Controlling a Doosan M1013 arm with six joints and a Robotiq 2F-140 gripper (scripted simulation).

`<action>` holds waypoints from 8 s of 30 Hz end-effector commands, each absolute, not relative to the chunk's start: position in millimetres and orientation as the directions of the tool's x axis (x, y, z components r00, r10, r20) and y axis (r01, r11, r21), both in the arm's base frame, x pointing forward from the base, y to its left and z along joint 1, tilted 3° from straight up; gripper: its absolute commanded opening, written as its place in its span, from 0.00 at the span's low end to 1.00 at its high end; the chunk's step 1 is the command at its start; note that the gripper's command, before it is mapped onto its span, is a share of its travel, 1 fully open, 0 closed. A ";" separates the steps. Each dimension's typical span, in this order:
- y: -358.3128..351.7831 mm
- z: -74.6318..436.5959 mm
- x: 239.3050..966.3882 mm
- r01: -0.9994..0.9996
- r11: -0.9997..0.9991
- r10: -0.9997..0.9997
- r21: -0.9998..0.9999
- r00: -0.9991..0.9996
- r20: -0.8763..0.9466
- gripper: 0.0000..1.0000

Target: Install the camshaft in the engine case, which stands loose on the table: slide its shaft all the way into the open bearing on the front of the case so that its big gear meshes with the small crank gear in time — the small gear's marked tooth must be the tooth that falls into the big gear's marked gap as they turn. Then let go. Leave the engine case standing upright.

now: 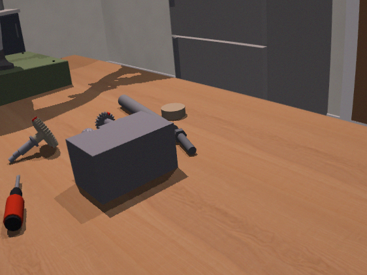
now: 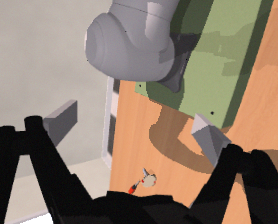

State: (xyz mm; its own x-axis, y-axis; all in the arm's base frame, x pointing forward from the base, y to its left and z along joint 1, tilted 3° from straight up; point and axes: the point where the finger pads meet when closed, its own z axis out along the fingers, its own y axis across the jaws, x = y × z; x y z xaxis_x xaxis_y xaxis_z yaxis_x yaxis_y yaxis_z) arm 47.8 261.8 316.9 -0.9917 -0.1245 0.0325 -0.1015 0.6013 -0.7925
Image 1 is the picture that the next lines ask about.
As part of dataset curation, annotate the dark olive toothed gear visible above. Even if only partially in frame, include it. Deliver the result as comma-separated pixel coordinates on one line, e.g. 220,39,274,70
8,117,58,163

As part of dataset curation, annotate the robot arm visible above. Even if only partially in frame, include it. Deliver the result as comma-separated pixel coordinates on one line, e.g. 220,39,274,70
0,24,14,71

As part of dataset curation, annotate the grey metal bar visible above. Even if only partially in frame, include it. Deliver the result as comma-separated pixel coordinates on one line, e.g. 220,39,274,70
118,95,166,120

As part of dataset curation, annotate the tan wooden disc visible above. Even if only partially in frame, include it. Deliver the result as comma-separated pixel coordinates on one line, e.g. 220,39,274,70
161,103,185,120

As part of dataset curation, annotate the grey hex bolt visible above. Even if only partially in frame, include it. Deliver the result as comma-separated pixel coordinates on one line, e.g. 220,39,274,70
174,128,197,155

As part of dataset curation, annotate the red-handled screwdriver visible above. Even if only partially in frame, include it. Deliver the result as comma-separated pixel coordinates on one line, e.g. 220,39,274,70
3,175,24,231

